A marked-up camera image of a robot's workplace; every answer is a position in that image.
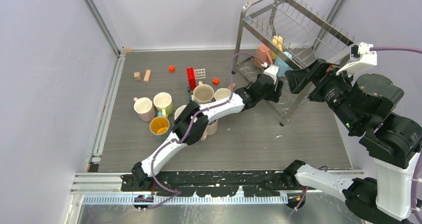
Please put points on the small yellow cup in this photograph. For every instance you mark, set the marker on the small yellow cup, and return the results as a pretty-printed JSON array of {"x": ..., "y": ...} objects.
[{"x": 278, "y": 41}]

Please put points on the black glossy mug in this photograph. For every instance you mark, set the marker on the black glossy mug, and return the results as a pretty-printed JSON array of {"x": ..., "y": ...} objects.
[{"x": 221, "y": 94}]

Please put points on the steel dish rack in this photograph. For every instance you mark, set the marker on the steel dish rack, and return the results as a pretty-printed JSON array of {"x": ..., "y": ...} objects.
[{"x": 308, "y": 34}]

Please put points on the light blue cup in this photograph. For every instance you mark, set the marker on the light blue cup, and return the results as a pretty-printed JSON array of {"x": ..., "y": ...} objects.
[{"x": 283, "y": 66}]

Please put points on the white window grid piece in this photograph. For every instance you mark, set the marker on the white window grid piece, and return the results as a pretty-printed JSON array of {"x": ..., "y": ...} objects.
[{"x": 200, "y": 74}]

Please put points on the red duplo block tower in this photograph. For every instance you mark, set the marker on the red duplo block tower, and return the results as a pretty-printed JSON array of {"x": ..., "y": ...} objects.
[{"x": 191, "y": 78}]

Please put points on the blue patterned mug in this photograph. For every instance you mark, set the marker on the blue patterned mug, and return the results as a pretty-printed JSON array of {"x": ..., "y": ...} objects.
[{"x": 160, "y": 127}]

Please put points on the tan wooden block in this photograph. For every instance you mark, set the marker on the tan wooden block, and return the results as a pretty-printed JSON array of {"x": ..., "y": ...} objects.
[{"x": 147, "y": 76}]

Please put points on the brown wooden block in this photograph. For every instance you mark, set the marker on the brown wooden block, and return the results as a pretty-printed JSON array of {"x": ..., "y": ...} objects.
[{"x": 231, "y": 86}]

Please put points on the small tan wooden cube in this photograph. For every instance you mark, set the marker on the small tan wooden cube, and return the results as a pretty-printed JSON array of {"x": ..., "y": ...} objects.
[{"x": 137, "y": 75}]

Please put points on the pale yellow mug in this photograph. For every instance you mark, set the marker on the pale yellow mug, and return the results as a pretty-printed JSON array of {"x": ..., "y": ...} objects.
[{"x": 164, "y": 103}]

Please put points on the small salmon cup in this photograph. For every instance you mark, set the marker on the small salmon cup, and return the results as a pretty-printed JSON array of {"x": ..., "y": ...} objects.
[{"x": 263, "y": 55}]

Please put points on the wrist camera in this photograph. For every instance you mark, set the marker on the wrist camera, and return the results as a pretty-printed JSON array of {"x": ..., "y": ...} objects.
[
  {"x": 361, "y": 59},
  {"x": 272, "y": 71}
]

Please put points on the pink faceted mug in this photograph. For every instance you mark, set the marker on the pink faceted mug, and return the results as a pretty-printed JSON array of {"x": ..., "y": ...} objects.
[{"x": 144, "y": 108}]

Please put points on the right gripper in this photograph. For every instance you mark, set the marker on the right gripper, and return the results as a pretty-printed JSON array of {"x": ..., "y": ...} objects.
[{"x": 326, "y": 70}]

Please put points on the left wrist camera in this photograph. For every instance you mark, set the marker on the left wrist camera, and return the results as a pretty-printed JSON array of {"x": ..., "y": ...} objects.
[{"x": 272, "y": 71}]

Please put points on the pink cup rack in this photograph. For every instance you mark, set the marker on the pink cup rack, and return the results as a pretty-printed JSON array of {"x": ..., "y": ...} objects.
[{"x": 211, "y": 129}]

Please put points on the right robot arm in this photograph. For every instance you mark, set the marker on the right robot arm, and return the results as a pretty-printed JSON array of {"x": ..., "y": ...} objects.
[{"x": 365, "y": 106}]

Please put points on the dark red cup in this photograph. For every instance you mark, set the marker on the dark red cup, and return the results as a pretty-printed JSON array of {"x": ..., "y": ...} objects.
[{"x": 178, "y": 111}]

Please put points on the orange cube far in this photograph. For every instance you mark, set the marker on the orange cube far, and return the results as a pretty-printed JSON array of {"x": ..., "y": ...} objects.
[{"x": 171, "y": 69}]

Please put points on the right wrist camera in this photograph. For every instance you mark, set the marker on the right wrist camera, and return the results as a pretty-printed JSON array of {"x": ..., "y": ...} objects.
[{"x": 361, "y": 59}]

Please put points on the cream floral mug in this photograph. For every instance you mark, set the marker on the cream floral mug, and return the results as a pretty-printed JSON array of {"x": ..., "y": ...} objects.
[{"x": 203, "y": 93}]

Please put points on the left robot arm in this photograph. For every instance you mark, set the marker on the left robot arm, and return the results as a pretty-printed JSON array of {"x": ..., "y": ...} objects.
[{"x": 191, "y": 124}]

